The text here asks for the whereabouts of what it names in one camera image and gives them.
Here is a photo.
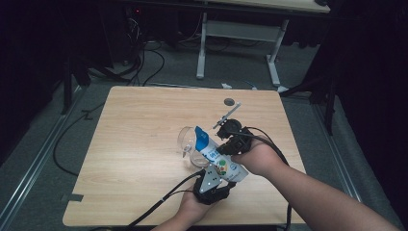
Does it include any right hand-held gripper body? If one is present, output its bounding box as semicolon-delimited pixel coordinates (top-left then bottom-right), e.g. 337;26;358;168
213;102;255;156

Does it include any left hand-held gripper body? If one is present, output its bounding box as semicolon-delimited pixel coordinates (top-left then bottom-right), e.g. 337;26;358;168
191;165;233;206

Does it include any white and blue squeeze tube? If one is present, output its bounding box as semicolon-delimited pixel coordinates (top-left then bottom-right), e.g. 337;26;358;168
194;125;249;183

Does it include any clear glass jar with lid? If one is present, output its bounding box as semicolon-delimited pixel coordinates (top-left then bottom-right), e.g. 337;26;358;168
177;125;213;168

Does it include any person's right hand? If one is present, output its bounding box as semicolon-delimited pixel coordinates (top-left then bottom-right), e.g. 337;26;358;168
230;136;289;177

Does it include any person's left hand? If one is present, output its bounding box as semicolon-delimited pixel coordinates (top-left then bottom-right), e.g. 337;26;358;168
178;192;216;223

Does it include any black metal stand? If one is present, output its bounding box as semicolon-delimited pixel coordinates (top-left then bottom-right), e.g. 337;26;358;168
282;73;338;136
61;54;92;116

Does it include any grey tape strip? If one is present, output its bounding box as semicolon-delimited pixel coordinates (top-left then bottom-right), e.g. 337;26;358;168
61;192;85;203

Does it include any right hand-held gripper cable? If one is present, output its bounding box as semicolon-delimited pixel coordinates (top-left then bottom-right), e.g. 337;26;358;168
229;126;293;231

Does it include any hand-held gripper cable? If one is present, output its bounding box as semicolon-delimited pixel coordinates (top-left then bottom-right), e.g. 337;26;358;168
229;126;293;231
128;169;206;229

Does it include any left hand-held gripper cable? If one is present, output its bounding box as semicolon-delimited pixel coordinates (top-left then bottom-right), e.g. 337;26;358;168
128;169;206;229

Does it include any looped black floor cable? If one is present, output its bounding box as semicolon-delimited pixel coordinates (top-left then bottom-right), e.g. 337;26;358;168
142;47;166;87

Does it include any white metal desk frame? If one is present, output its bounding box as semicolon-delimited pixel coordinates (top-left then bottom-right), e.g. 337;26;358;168
195;11;290;94

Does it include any bundle of black cables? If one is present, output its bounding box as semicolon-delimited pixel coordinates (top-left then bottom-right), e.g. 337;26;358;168
124;9;146;86

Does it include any long black floor cable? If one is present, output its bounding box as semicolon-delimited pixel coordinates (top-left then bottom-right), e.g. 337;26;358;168
52;102;107;177

